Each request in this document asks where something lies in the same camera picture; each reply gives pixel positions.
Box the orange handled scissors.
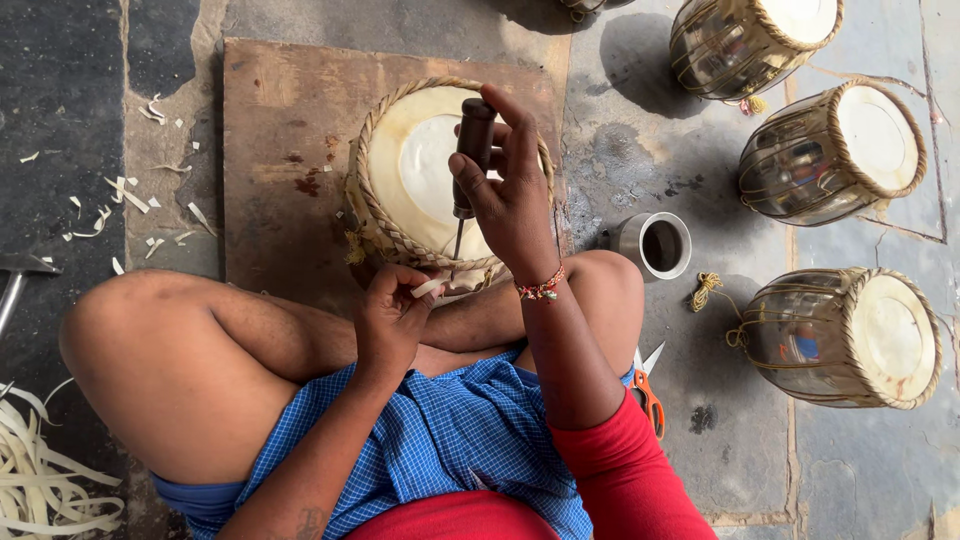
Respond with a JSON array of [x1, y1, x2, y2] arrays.
[[629, 341, 668, 441]]

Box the person's left leg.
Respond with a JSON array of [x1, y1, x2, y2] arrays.
[[58, 268, 466, 486]]

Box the pile of long leather strips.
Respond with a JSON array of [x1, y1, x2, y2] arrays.
[[0, 377, 126, 540]]

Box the person's right hand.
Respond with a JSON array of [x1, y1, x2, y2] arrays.
[[447, 82, 564, 285]]

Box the red shirt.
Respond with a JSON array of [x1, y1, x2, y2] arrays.
[[341, 386, 720, 540]]

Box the blue checked cloth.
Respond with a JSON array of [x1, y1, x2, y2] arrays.
[[148, 346, 637, 540]]

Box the person's right leg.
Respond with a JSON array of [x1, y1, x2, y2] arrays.
[[417, 249, 646, 380]]

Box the drum with braided rim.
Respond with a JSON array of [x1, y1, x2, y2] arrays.
[[342, 75, 557, 298]]

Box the wooden board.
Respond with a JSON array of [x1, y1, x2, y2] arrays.
[[222, 37, 576, 319]]

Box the shiny metal drum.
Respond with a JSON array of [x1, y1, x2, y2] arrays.
[[724, 267, 944, 411], [738, 78, 929, 228], [669, 0, 846, 103]]

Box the scattered leather scraps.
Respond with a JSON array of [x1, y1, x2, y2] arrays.
[[18, 93, 219, 276]]

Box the red beaded thread bracelet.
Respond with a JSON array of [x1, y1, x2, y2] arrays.
[[513, 261, 567, 304]]

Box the metal hammer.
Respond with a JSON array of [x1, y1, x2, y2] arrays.
[[0, 252, 63, 340]]

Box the steel cup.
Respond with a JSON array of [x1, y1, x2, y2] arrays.
[[609, 211, 693, 284]]

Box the person's leg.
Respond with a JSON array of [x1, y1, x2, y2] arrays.
[[58, 268, 466, 486], [417, 249, 646, 380]]

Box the person's left hand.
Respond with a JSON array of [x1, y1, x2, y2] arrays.
[[352, 263, 446, 377]]

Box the awl with dark wooden handle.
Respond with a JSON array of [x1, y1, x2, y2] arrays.
[[448, 97, 498, 285]]

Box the yellow cord knot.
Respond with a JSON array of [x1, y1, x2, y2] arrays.
[[688, 270, 744, 316]]

